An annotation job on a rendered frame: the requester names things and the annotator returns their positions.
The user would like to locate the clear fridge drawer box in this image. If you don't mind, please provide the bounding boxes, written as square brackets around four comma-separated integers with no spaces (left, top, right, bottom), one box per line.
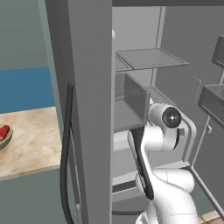
[113,72,151,133]

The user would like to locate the large glass fridge shelf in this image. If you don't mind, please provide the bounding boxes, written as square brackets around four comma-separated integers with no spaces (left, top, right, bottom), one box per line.
[115,47,190,71]

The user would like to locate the grey fridge door with bins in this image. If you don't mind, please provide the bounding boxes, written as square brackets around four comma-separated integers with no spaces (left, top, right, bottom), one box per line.
[153,5,224,221]

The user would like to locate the small glass fridge shelf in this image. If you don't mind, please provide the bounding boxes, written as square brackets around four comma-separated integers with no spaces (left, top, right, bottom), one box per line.
[114,55,134,74]

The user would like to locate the grey fridge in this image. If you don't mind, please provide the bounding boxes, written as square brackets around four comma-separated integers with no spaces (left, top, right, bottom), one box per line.
[111,0,224,224]

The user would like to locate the olive bowl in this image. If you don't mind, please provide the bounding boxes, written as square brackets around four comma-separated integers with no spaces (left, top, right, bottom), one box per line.
[0,124,14,151]

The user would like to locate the red steak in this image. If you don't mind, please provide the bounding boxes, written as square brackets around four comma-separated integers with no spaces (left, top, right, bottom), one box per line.
[0,125,11,142]

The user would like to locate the large dark door bin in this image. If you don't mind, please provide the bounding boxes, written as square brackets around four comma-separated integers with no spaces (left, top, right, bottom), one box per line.
[198,83,224,130]

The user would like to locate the small dark door bin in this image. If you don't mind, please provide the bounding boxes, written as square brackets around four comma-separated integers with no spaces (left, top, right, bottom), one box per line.
[211,34,224,70]

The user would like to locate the teal base cupboard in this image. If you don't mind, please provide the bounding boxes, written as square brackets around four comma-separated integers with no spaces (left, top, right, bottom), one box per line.
[0,167,79,224]

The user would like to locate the grey fridge door with handle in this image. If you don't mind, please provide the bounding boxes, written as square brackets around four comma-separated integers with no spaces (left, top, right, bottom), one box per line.
[45,0,114,224]

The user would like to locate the black fridge door handle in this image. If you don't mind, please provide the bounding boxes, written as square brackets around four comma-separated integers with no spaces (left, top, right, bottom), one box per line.
[59,81,75,224]

